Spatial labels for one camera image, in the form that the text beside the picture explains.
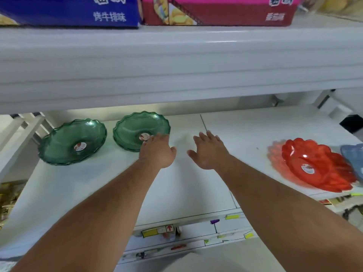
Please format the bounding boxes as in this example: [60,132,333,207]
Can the person's left hand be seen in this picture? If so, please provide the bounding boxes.
[139,134,177,170]

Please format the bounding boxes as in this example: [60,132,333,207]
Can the person's right hand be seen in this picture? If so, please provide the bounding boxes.
[187,131,230,170]

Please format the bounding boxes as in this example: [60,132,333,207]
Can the person's left forearm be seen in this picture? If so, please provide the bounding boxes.
[10,159,171,272]

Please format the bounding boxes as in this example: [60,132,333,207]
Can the person's right forearm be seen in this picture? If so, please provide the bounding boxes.
[213,154,363,272]

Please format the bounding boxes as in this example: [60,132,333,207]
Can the white shelf board holding plates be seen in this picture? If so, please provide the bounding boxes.
[0,105,363,259]

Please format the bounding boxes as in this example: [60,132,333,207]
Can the green wavy plastic bowl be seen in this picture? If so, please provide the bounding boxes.
[113,111,171,152]
[38,118,108,166]

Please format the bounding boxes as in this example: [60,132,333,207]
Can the white shelf board with thick edge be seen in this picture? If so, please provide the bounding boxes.
[0,13,363,115]

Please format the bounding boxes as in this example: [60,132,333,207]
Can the red flower-shaped plastic plate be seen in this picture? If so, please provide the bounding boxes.
[267,138,357,193]

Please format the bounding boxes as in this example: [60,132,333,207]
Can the white shelf board with price labels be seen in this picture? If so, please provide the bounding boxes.
[113,211,285,272]

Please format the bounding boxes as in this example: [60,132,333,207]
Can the pink and red snack carton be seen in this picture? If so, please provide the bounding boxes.
[141,0,302,26]

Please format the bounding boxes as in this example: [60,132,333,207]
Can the blue plastic plate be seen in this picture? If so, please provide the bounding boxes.
[340,143,363,182]

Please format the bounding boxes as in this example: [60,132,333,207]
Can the brown snack packets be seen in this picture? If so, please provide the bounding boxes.
[0,181,27,231]

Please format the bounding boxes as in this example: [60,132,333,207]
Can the blue snack carton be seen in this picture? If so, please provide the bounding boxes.
[0,0,141,28]

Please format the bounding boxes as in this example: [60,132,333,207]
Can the clear packet of yellow snacks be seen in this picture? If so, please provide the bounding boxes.
[299,0,363,18]

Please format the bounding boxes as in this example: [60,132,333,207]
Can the white shelf support bracket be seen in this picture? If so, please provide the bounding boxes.
[313,90,355,120]
[0,113,47,180]

